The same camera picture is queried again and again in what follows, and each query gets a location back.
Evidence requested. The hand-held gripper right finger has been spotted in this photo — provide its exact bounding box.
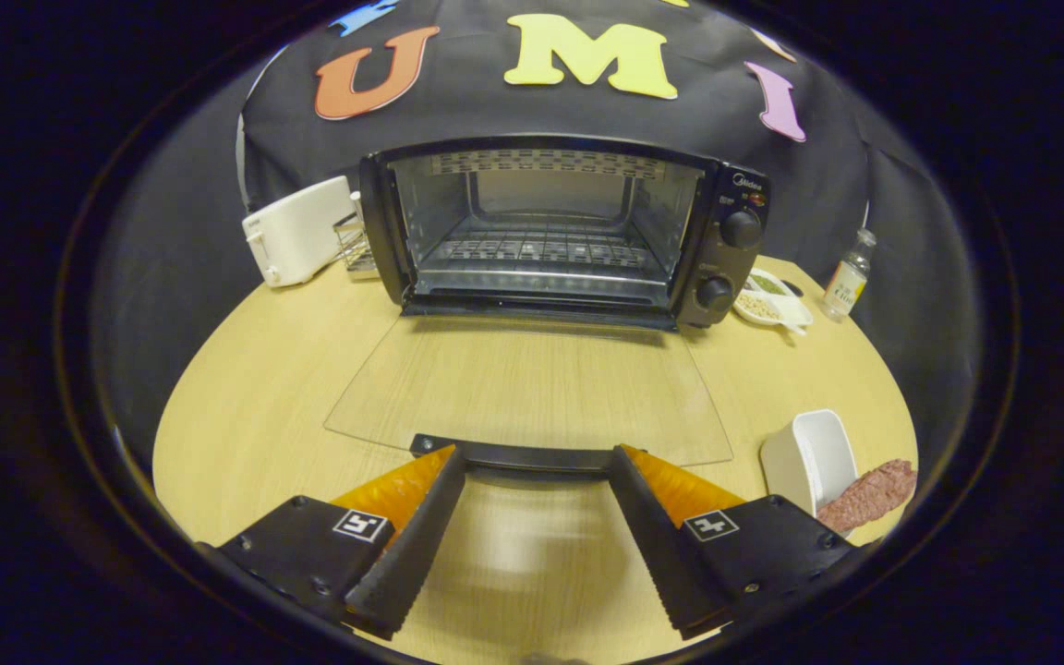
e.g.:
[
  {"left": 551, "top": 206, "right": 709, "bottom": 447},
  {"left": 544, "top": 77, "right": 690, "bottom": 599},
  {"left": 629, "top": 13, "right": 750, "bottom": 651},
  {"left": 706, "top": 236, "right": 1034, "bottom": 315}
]
[{"left": 609, "top": 444, "right": 865, "bottom": 641}]

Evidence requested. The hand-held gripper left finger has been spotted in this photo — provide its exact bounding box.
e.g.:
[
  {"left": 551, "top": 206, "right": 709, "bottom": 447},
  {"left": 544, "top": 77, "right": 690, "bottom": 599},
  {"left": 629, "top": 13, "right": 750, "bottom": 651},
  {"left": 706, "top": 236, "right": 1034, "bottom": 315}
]
[{"left": 202, "top": 444, "right": 466, "bottom": 641}]

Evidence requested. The red-brown meat steak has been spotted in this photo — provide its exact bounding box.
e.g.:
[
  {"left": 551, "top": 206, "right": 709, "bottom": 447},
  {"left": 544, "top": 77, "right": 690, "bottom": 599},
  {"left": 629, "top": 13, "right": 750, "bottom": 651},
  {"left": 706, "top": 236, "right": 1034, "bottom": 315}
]
[{"left": 816, "top": 459, "right": 918, "bottom": 535}]

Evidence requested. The black toaster oven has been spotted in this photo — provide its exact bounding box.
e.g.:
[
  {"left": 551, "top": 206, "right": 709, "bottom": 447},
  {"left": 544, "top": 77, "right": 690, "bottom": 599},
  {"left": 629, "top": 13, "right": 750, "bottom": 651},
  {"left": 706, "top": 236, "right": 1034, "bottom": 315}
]
[{"left": 324, "top": 134, "right": 771, "bottom": 486}]

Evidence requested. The white bread toaster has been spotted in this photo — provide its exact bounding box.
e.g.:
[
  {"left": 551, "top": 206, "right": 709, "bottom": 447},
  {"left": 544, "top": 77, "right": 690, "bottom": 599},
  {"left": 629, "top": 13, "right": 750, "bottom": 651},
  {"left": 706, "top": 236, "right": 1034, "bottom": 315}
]
[{"left": 242, "top": 175, "right": 357, "bottom": 288}]

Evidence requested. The white rectangular tray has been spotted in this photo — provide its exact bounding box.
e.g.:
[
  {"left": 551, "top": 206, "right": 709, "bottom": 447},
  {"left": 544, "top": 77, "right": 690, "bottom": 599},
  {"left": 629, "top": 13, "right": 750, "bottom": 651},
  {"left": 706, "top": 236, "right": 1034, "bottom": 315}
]
[{"left": 759, "top": 409, "right": 859, "bottom": 518}]

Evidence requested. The white divided dish with beans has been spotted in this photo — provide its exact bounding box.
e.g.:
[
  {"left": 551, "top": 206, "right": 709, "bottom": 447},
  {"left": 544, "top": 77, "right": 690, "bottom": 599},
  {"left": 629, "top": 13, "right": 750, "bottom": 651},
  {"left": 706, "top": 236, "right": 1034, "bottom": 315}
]
[{"left": 733, "top": 268, "right": 814, "bottom": 335}]

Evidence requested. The clear glass bottle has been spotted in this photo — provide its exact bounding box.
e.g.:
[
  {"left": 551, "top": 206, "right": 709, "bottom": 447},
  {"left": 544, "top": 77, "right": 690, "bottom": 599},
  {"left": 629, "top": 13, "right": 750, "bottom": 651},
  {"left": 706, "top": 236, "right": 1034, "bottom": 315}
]
[{"left": 822, "top": 228, "right": 877, "bottom": 322}]

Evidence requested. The metal wire rack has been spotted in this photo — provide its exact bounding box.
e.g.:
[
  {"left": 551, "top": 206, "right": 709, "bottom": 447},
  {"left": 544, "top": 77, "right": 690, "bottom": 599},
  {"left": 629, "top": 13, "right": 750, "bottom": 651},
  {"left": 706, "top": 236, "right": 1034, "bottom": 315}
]
[{"left": 333, "top": 212, "right": 381, "bottom": 281}]

